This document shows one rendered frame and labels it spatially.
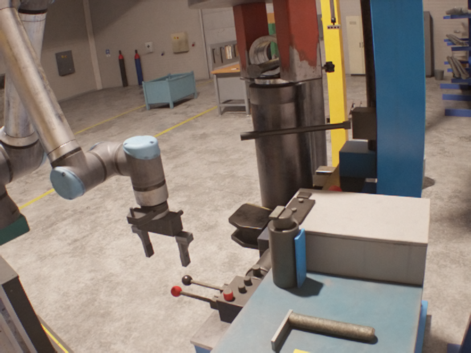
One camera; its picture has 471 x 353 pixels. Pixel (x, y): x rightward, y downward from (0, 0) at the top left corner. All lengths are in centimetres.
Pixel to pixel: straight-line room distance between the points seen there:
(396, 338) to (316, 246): 32
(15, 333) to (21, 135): 86
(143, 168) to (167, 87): 831
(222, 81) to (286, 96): 629
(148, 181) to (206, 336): 137
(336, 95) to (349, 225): 309
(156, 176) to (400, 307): 67
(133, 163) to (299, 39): 62
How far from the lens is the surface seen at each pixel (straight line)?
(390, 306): 93
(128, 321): 266
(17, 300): 190
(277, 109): 134
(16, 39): 102
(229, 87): 755
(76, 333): 273
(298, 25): 119
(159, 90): 940
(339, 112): 403
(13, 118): 133
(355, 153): 150
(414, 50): 121
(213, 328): 222
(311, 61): 121
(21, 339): 181
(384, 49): 121
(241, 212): 150
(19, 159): 139
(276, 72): 136
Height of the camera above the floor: 168
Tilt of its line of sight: 21 degrees down
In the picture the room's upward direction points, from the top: 7 degrees counter-clockwise
